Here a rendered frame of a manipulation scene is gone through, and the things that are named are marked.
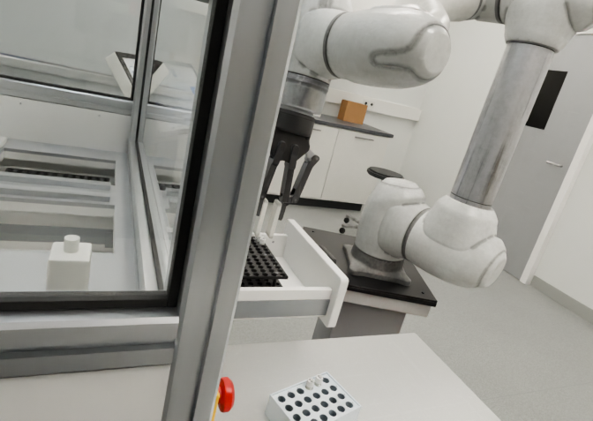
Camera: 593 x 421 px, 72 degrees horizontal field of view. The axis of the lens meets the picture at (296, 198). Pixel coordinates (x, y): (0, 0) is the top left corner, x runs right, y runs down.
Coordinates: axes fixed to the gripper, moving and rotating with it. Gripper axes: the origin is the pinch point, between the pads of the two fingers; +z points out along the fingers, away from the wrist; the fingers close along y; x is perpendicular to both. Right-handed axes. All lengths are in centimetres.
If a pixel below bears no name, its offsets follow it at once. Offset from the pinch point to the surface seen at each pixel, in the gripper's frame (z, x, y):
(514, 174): -28, -222, -293
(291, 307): 14.4, 6.2, -7.3
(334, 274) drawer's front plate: 7.3, 5.1, -14.6
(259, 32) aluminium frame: -23, 46, 18
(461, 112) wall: -79, -312, -285
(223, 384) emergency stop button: 14.2, 28.5, 8.8
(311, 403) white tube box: 22.2, 21.8, -8.1
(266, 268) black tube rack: 10.0, 0.1, -2.7
